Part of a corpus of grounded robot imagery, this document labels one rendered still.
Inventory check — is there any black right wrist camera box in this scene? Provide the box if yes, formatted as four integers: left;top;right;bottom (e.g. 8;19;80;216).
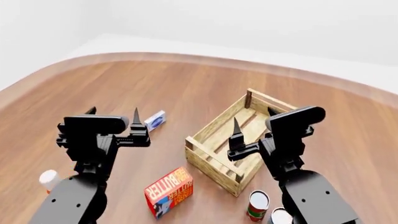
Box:
267;106;326;139

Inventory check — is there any red butter box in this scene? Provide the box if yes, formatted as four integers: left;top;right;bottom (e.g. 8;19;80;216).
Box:
143;166;197;220

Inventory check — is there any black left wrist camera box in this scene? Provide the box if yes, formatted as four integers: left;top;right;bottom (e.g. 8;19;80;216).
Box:
63;114;130;136

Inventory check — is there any wooden slatted crate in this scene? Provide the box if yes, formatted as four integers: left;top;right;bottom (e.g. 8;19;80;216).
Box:
184;88;300;198

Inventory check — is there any red and green can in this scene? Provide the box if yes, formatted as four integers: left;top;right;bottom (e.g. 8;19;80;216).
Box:
246;189;271;222

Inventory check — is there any dark blue can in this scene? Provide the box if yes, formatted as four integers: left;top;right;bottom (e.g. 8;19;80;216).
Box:
267;207;295;224

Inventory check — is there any blue and white carton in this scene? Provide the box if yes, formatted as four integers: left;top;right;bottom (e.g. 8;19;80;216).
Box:
143;110;169;132

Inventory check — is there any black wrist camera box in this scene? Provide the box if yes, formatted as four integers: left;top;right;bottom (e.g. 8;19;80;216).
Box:
267;106;326;139
63;114;130;136

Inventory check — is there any white bottle orange label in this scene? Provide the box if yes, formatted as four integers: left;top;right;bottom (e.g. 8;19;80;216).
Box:
38;169;61;195

